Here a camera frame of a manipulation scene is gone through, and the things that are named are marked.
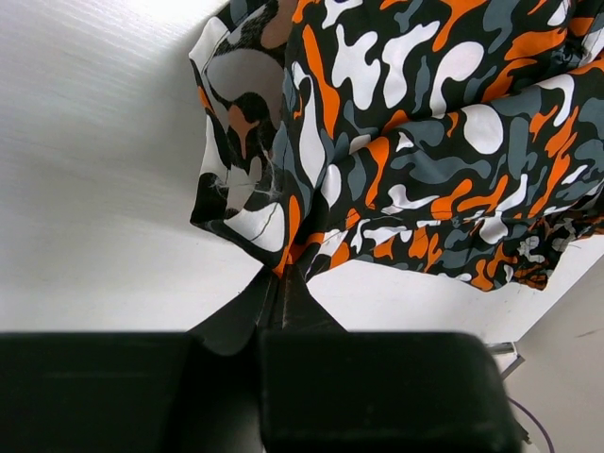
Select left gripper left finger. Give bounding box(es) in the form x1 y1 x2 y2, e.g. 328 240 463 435
1 271 277 452

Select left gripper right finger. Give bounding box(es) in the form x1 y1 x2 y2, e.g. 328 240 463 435
259 266 522 452

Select orange camouflage shorts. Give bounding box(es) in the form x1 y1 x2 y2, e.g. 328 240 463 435
190 1 603 292

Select aluminium front rail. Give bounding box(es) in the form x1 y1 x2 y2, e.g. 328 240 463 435
487 342 525 379

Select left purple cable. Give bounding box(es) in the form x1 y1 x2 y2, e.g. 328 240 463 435
512 398 558 453

